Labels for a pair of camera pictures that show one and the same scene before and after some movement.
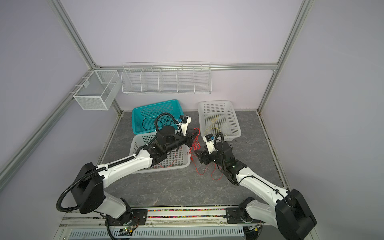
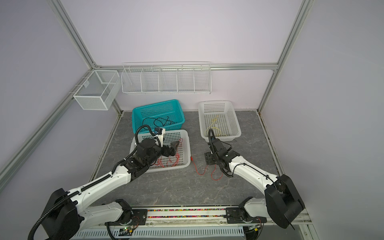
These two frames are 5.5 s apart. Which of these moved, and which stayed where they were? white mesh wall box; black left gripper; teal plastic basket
Moved: black left gripper
Stayed: white mesh wall box; teal plastic basket
